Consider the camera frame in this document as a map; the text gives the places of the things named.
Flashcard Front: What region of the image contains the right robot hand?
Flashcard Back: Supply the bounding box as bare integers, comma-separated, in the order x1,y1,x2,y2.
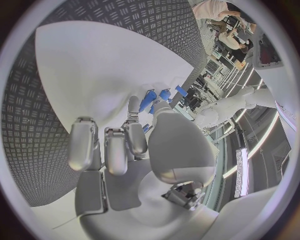
68,95,220,240

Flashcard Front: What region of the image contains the white task board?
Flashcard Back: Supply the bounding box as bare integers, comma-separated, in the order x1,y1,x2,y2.
30,20,196,240

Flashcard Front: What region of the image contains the blue peg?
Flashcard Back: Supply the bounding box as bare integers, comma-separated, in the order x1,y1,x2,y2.
149,89,172,114

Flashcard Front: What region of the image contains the blue long cylinder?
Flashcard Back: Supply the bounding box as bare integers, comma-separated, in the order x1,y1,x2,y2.
138,89,158,114

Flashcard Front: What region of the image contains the blue block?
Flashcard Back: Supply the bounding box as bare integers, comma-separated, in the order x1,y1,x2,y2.
174,84,189,98

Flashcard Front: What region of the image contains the glowing light bar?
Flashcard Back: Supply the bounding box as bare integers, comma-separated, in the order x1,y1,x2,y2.
234,148,250,199

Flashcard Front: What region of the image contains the person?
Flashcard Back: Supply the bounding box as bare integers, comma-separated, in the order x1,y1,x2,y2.
191,0,243,22
218,26,250,56

